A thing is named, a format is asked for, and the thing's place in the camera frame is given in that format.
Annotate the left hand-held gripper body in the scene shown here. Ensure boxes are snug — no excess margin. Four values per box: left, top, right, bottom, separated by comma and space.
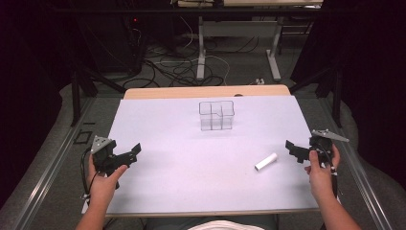
91, 135, 129, 177

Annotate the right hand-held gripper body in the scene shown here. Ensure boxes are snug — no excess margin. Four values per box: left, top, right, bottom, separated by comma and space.
307, 128, 350, 166

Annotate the white tube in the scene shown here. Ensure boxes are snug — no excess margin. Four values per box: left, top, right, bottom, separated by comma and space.
254, 152, 279, 173

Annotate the clear plastic organizer box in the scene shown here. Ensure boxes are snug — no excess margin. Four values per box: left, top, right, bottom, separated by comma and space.
198, 100, 236, 132

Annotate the person's left hand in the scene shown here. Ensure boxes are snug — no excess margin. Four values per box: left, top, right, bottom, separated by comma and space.
87, 155, 129, 206

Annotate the person's right hand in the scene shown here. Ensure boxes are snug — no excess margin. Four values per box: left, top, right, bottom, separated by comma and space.
304, 144, 341, 204

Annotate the black metal stand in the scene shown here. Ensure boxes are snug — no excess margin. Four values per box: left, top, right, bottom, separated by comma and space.
70, 62, 126, 127
288, 65, 343, 129

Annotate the white table sheet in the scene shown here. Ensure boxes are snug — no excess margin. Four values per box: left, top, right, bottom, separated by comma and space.
106, 95, 321, 216

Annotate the wooden table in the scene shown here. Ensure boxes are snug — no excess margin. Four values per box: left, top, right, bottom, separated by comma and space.
104, 83, 321, 219

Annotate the person's white shirt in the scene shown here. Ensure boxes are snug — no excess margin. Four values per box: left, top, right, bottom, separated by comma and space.
188, 219, 266, 230

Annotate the dark computer tower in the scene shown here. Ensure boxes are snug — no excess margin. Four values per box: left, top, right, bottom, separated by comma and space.
79, 14, 146, 75

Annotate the black crossbar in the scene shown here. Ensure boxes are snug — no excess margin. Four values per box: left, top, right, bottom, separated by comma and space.
53, 7, 352, 15

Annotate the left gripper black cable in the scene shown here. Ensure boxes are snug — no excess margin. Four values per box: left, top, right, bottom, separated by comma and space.
79, 147, 100, 201

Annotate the aluminium rail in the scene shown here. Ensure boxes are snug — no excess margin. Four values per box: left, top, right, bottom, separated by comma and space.
12, 97, 94, 230
318, 97, 385, 230

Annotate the tangle of floor cables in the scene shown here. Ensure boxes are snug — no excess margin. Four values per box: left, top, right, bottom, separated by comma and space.
122, 28, 232, 89

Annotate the white desk frame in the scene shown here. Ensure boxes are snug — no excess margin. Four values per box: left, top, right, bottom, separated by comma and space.
176, 0, 324, 82

